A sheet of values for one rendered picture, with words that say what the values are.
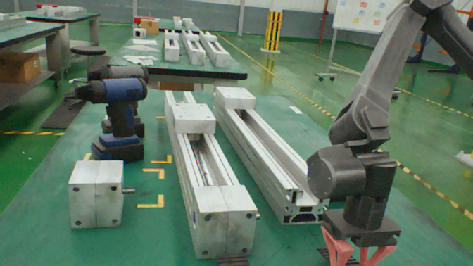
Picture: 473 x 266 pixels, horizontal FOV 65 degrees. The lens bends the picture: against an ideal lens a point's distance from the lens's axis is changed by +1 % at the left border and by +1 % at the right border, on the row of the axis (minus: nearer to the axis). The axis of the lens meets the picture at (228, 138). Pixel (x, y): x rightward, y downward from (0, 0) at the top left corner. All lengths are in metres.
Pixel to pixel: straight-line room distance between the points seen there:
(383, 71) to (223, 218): 0.37
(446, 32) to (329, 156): 0.49
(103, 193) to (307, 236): 0.41
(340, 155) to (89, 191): 0.44
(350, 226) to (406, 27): 0.42
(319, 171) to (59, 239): 0.47
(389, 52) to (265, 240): 0.42
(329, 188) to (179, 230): 0.34
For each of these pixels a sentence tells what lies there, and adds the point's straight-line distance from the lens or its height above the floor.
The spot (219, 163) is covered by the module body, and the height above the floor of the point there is 0.86.
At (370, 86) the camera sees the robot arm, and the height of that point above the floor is 1.10.
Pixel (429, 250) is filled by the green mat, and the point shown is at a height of 0.78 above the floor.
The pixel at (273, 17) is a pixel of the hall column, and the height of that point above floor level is 0.95.
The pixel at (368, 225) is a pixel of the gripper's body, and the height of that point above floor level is 0.91.
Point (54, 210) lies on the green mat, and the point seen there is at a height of 0.78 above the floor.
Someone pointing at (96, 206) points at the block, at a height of 0.82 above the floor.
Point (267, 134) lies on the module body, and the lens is 1.08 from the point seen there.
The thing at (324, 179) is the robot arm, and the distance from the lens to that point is 0.53.
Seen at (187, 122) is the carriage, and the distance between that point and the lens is 0.99.
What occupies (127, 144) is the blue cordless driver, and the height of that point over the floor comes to 0.83.
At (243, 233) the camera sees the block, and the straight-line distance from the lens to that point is 0.67.
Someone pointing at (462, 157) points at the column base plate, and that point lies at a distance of 4.15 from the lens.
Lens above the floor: 1.20
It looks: 20 degrees down
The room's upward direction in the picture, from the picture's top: 6 degrees clockwise
